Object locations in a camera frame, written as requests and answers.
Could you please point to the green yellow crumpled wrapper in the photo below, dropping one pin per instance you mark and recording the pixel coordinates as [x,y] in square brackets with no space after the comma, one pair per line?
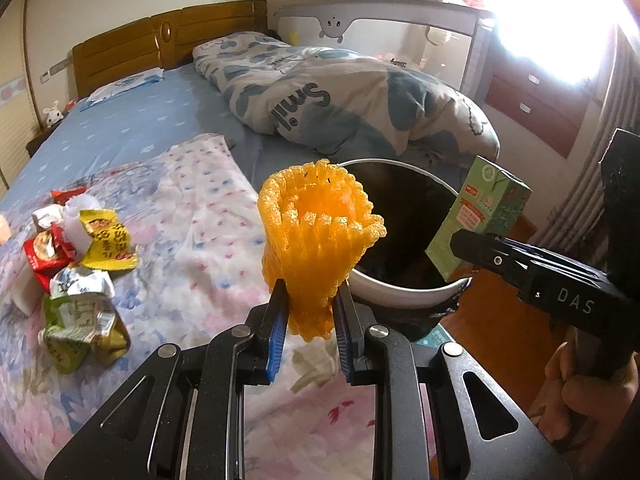
[82,332]

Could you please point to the red snack wrapper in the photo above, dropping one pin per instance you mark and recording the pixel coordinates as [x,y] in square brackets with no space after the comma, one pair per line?
[45,257]

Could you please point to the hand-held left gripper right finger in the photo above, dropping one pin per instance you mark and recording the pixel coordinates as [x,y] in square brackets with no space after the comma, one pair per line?
[342,342]

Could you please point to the silver foil wrapper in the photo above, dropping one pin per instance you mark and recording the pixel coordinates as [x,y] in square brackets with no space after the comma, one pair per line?
[47,217]

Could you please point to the white trash bin black liner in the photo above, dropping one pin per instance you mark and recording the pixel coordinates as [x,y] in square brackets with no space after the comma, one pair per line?
[400,220]

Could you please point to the white packet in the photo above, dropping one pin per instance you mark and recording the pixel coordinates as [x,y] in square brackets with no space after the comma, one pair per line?
[27,290]

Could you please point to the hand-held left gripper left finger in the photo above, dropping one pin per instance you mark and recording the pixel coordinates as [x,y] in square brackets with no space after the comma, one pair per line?
[276,342]

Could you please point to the white rabbit plush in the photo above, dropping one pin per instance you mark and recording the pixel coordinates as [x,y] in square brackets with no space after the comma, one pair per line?
[55,115]

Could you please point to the red-brown drawer dresser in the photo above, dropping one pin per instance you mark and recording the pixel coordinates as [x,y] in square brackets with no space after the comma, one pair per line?
[540,105]

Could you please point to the person's right hand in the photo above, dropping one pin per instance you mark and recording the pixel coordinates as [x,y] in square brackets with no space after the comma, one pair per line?
[585,410]

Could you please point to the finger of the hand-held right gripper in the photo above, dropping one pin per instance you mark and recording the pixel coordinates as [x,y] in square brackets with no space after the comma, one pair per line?
[480,247]

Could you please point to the striped side curtain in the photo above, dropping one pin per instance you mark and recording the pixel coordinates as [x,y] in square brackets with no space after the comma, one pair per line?
[590,125]

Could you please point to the white blue printed quilt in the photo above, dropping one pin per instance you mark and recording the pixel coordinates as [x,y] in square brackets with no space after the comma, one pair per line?
[340,90]

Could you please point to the silver blue-print wrapper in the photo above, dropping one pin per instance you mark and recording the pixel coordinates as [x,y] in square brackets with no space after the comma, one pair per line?
[82,285]

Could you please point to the blue bed sheet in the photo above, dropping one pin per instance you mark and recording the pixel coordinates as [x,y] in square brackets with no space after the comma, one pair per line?
[150,125]

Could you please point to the yellow snack wrapper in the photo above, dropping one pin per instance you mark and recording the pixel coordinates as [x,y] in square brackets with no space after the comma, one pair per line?
[107,245]

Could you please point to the floral blanket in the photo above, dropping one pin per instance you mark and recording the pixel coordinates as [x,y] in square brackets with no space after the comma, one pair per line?
[190,240]

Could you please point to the blue white pillow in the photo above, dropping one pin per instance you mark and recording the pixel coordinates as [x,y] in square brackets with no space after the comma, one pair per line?
[120,90]

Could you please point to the dark wooden nightstand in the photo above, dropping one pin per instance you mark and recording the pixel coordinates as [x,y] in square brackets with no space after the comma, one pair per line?
[39,141]

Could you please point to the orange-red snack wrapper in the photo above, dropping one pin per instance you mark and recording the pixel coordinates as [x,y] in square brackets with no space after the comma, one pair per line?
[67,195]

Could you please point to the green drink carton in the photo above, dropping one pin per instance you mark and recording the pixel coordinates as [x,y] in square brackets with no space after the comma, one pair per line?
[480,205]

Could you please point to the orange foam fruit net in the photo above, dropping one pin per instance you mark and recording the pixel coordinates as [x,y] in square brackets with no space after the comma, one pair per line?
[310,240]

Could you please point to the white foam fruit net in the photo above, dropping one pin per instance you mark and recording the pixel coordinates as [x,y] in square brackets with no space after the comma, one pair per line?
[75,225]

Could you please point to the wooden headboard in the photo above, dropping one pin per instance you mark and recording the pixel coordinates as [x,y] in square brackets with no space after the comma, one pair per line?
[165,40]

